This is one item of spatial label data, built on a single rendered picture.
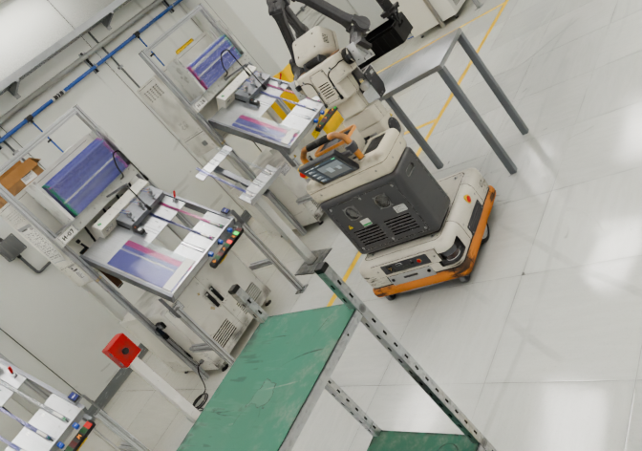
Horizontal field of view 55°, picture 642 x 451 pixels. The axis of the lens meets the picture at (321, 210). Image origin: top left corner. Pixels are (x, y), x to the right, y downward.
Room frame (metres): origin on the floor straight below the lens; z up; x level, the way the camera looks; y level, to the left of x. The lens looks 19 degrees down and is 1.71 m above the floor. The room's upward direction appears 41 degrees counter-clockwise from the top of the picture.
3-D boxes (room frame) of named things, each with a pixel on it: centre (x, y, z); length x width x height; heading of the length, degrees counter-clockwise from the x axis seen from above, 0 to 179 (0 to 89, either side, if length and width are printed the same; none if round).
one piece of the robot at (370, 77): (3.25, -0.57, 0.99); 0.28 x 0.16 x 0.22; 44
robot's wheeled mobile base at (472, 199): (3.05, -0.36, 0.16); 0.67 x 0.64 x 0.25; 134
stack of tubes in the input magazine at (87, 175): (4.14, 1.01, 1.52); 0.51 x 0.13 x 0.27; 129
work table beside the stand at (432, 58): (3.59, -0.92, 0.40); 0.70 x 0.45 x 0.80; 44
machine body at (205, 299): (4.20, 1.13, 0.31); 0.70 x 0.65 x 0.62; 129
